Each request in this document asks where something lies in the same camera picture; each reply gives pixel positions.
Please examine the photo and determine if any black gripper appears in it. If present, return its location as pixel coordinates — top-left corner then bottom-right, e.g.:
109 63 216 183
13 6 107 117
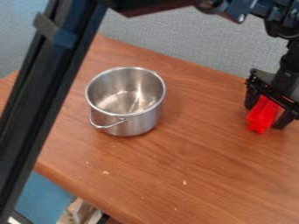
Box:
244 69 299 130

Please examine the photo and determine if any red cross-shaped plastic bar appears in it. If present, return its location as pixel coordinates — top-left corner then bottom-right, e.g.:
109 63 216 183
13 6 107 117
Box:
247 95 283 134

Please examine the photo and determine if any stainless steel pot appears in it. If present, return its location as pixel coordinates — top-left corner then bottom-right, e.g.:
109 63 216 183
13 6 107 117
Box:
85 66 165 137

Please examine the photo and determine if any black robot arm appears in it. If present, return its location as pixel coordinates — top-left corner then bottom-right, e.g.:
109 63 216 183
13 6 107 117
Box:
0 0 299 224

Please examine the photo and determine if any wooden table leg frame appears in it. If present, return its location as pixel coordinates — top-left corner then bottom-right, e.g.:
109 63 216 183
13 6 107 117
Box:
56 198 103 224

